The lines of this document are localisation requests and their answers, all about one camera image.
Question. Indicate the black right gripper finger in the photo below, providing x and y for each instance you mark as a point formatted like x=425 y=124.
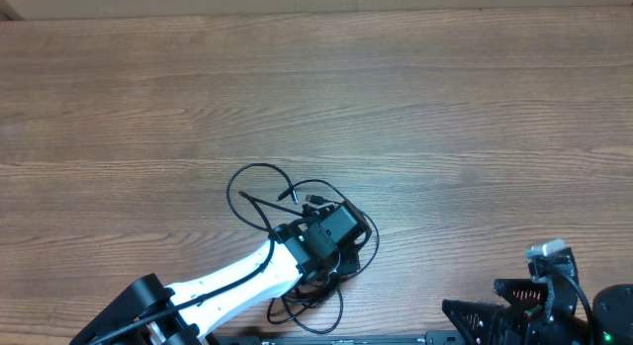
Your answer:
x=478 y=323
x=521 y=293

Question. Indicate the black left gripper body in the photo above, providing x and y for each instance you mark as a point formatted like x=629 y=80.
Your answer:
x=349 y=260

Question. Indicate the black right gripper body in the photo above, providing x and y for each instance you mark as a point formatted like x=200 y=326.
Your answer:
x=559 y=328

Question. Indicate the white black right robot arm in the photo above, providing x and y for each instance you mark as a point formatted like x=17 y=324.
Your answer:
x=609 y=319

